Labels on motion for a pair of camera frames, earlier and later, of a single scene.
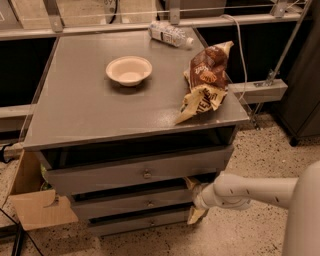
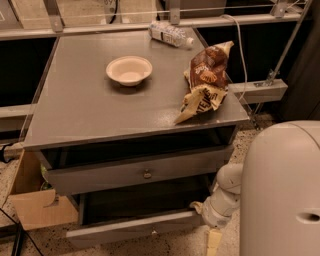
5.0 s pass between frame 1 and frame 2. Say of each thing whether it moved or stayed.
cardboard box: stayed
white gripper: moved
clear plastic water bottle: stayed
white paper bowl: stayed
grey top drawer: stayed
